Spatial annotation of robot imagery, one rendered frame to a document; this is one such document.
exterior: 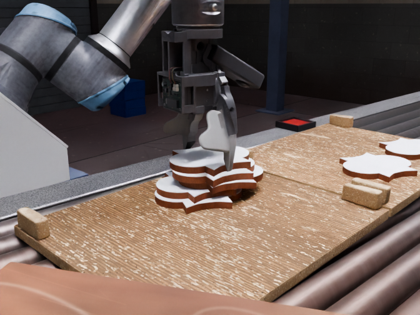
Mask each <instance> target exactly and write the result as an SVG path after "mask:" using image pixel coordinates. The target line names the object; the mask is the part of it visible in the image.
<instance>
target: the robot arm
mask: <svg viewBox="0 0 420 315"><path fill-rule="evenodd" d="M170 3H171V11H172V25H173V26H176V28H174V30H173V31H161V34H162V71H158V72H157V93H158V106H163V108H166V109H168V110H171V111H174V112H177V113H178V115H177V116H176V117H175V118H174V119H172V120H170V121H168V122H166V123H165V125H164V127H163V131H164V132H165V133H168V134H178V135H182V144H183V149H190V148H191V147H192V146H193V144H194V143H195V137H196V133H197V131H198V124H199V122H200V120H201V119H202V118H203V114H204V111H205V110H210V109H211V110H210V111H209V112H208V113H207V114H206V120H207V130H206V131H204V132H203V133H202V134H201V135H200V137H199V143H200V145H201V147H202V148H203V149H205V150H210V151H219V152H223V153H224V158H223V159H224V163H225V166H226V170H227V172H229V171H232V169H233V162H234V155H235V150H236V134H237V133H238V127H237V114H236V106H235V103H234V99H233V97H232V95H231V92H230V88H229V86H228V80H227V79H226V77H225V76H227V77H229V78H230V79H232V80H233V81H236V82H237V84H238V85H239V86H241V87H244V88H250V87H252V88H257V89H258V88H260V87H261V84H262V82H263V80H264V75H263V74H262V73H260V72H259V71H257V70H256V69H255V68H254V67H252V66H251V65H248V64H246V63H245V62H244V61H242V60H240V59H239V58H237V57H236V56H234V55H233V54H231V53H230V52H228V51H226V50H225V49H223V48H222V47H220V46H218V45H216V44H211V39H217V38H222V37H223V29H222V28H220V26H222V25H223V24H224V0H124V1H123V2H122V3H121V5H120V6H119V7H118V8H117V10H116V11H115V13H114V14H113V15H112V16H111V18H110V19H109V21H108V22H107V23H106V24H105V26H104V27H103V28H102V29H101V31H100V32H99V33H98V34H93V35H88V36H87V38H86V39H85V40H84V41H81V40H80V39H79V38H78V37H76V35H77V31H78V30H77V28H76V26H75V25H74V23H72V22H71V20H70V19H69V18H68V17H66V16H65V15H64V14H62V13H61V12H59V11H57V10H56V9H54V8H52V7H50V6H47V5H45V4H39V3H31V4H28V5H27V6H25V7H24V9H23V10H22V11H21V12H20V13H19V14H17V15H15V17H14V20H13V21H12V22H11V23H10V25H9V26H8V27H7V28H6V29H5V31H4V32H3V33H2V34H1V35H0V93H2V94H3V95H5V96H6V97H7V98H8V99H10V100H11V101H12V102H13V103H14V104H16V105H17V106H19V107H20V108H21V109H22V110H23V111H25V112H26V113H27V112H28V107H29V104H30V102H31V99H32V97H33V94H34V90H35V88H36V86H37V85H38V83H39V82H40V81H41V79H42V78H45V79H47V80H48V81H49V82H50V83H52V84H53V85H55V86H56V87H57V88H59V89H60V90H62V91H63V92H64V93H66V94H67V95H68V96H70V97H72V98H73V99H74V100H75V101H77V103H78V104H82V105H83V106H84V107H86V108H88V109H89V110H91V111H99V110H101V109H102V108H104V107H105V106H106V105H108V104H109V103H110V102H111V101H112V100H113V99H114V98H115V97H116V96H117V95H118V94H119V93H120V92H121V91H122V90H123V89H124V87H125V85H127V83H128V82H129V80H130V78H129V77H128V75H127V74H126V73H127V72H128V71H129V69H130V68H131V67H130V62H129V58H130V57H131V55H132V54H133V52H134V51H135V50H136V49H137V47H138V46H139V45H140V43H141V42H142V41H143V39H144V38H145V37H146V35H147V34H148V32H149V31H150V30H151V29H152V27H153V26H154V25H155V23H156V22H157V21H158V19H159V18H160V17H161V15H162V14H163V12H164V11H165V10H166V9H167V7H168V6H169V5H170ZM161 81H162V83H161ZM161 85H162V96H163V98H161Z"/></svg>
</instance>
